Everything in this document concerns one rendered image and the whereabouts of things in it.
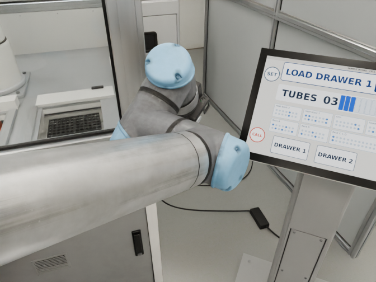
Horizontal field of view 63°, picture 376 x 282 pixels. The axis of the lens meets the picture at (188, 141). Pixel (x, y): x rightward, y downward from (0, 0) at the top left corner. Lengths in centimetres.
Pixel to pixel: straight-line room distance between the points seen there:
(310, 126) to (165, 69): 48
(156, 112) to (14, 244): 30
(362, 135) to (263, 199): 132
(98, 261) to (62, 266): 13
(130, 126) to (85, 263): 91
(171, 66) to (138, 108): 8
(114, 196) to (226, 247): 158
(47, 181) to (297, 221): 97
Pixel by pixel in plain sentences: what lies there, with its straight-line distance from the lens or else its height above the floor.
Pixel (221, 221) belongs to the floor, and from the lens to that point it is 194.
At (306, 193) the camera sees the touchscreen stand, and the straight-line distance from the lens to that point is 104.
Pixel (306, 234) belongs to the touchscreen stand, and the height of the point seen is 61.
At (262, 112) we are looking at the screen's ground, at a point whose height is 106.
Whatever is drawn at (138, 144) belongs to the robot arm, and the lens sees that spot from 31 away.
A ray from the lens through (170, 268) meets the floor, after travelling 175.
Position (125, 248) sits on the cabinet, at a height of 45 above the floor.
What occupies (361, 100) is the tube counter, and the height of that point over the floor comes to 112.
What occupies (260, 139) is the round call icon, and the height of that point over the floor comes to 101.
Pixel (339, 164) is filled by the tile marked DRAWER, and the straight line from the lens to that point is 85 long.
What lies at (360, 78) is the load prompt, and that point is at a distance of 89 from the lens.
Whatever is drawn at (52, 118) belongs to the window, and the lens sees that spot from 88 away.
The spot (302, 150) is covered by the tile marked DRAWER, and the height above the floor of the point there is 100.
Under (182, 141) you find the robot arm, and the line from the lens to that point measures 35.
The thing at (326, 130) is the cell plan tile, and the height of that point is 105.
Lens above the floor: 149
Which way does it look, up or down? 36 degrees down
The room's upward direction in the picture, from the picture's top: straight up
